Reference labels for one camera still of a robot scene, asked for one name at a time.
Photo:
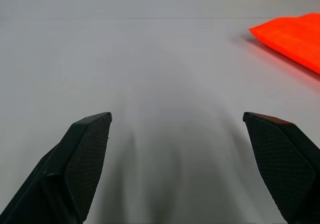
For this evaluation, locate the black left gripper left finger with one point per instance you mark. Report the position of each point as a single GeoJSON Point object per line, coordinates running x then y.
{"type": "Point", "coordinates": [75, 164]}

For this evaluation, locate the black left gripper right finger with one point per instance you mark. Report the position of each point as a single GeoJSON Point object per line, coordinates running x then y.
{"type": "Point", "coordinates": [282, 164]}

